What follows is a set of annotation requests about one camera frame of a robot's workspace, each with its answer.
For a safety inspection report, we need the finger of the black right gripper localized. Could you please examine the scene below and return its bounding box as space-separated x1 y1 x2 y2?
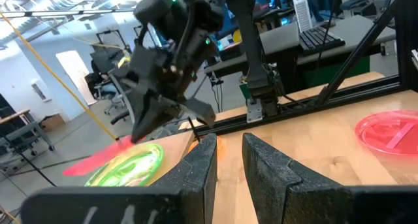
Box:
130 89 179 144
184 97 217 127

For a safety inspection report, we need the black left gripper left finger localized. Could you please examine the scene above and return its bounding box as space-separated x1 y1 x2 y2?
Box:
20 133 218 224

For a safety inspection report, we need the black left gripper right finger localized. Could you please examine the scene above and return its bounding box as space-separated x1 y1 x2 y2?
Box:
242 133 418 224

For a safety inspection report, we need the orange translucent plate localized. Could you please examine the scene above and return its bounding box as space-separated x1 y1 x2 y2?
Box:
187 136 227 158

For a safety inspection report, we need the green translucent plate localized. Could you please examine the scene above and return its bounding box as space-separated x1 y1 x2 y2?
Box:
84 143 165 188

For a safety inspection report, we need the red translucent plate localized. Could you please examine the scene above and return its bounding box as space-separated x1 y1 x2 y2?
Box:
355 110 418 157
62 135 146 178

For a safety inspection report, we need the person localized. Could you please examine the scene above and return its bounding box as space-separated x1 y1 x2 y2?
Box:
84 59 114 96

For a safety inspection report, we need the white door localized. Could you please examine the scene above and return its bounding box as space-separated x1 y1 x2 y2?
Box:
55 50 97 106

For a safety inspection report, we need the cardboard box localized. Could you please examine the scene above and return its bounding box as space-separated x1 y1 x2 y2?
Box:
39 113 66 133

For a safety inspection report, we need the grey desk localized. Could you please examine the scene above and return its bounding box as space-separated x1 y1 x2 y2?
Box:
204 14 398 75

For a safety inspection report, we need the black keyboard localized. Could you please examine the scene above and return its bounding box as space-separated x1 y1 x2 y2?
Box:
298 25 346 57

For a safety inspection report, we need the white computer tower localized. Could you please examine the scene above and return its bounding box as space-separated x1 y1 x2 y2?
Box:
291 0 315 34

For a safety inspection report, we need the yellow extension cable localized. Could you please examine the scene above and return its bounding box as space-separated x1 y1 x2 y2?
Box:
0 11 120 142

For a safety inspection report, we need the black aluminium frame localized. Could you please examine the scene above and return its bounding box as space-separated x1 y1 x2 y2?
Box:
192 0 418 137

